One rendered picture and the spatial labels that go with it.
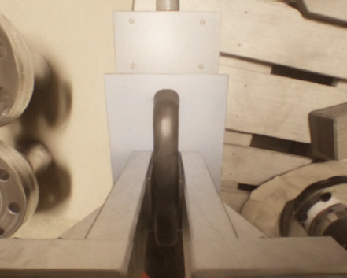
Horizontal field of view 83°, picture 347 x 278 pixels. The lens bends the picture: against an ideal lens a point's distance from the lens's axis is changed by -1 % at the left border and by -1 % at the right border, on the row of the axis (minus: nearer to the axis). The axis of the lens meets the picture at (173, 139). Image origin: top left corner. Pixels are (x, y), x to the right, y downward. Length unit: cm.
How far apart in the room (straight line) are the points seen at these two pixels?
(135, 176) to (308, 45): 52
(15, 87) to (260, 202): 62
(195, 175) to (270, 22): 45
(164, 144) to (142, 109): 7
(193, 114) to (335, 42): 46
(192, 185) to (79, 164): 62
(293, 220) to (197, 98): 49
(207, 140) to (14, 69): 38
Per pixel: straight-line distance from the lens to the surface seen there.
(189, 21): 29
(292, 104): 58
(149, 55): 29
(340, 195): 68
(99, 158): 71
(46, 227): 95
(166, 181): 20
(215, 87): 24
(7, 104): 50
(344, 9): 62
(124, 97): 24
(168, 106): 19
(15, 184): 55
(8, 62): 49
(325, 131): 57
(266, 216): 62
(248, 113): 54
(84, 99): 68
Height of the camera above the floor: 64
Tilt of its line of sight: 75 degrees down
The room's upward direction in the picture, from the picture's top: 177 degrees clockwise
